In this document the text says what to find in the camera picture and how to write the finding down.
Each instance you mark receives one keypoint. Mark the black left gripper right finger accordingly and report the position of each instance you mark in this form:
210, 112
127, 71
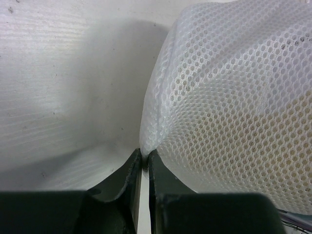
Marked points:
176, 209

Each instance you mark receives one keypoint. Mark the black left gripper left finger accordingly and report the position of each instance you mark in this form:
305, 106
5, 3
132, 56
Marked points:
110, 207

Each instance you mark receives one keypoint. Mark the white mesh laundry bag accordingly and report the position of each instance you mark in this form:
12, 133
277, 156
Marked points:
242, 38

